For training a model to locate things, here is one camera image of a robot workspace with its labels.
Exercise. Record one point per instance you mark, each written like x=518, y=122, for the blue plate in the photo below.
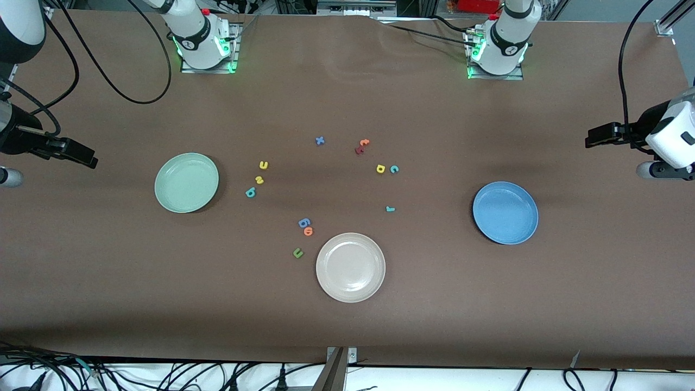
x=505, y=213

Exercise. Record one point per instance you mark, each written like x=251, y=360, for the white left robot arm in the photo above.
x=507, y=32

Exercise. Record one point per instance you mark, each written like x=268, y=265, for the blue foam letter g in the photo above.
x=304, y=220

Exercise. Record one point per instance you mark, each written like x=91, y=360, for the metal table edge bracket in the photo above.
x=336, y=374

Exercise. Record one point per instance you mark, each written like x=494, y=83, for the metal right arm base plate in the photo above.
x=233, y=60

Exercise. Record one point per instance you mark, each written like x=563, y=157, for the red box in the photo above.
x=478, y=5

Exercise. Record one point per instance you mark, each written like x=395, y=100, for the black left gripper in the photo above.
x=644, y=126

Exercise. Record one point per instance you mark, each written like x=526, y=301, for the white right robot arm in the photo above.
x=198, y=38

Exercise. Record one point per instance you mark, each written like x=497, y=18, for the grey power strip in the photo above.
x=355, y=8

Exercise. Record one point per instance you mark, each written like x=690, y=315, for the beige plate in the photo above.
x=351, y=267

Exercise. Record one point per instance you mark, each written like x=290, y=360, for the white tape scrap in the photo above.
x=575, y=359

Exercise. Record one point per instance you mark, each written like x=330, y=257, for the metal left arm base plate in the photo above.
x=516, y=77

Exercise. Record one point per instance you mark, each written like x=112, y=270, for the green plate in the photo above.
x=186, y=183

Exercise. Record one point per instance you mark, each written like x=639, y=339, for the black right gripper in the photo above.
x=16, y=137

